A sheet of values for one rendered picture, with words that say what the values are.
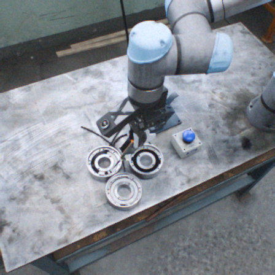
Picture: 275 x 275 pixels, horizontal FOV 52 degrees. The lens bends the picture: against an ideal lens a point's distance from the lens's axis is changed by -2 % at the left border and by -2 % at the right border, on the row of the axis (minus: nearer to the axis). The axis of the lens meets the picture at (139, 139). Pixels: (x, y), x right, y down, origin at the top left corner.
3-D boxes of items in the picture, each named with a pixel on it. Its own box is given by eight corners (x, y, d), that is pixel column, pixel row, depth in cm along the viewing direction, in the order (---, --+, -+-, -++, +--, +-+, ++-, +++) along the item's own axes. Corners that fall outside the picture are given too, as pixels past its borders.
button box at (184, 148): (181, 159, 91) (183, 151, 87) (170, 142, 94) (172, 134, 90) (202, 150, 93) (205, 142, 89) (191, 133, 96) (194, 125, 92)
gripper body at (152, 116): (166, 127, 71) (173, 95, 61) (135, 140, 69) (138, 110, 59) (150, 105, 75) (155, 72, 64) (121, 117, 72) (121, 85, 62)
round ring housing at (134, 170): (162, 151, 92) (164, 145, 88) (161, 182, 86) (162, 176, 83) (130, 148, 92) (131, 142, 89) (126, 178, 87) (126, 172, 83)
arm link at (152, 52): (182, 45, 47) (130, 48, 46) (172, 90, 56) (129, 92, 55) (172, 16, 51) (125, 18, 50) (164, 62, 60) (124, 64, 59)
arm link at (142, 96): (139, 96, 55) (119, 69, 58) (137, 110, 59) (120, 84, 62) (171, 83, 57) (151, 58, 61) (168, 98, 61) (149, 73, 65)
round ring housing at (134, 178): (140, 213, 81) (141, 208, 78) (104, 210, 81) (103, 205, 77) (142, 179, 87) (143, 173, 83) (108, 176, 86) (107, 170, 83)
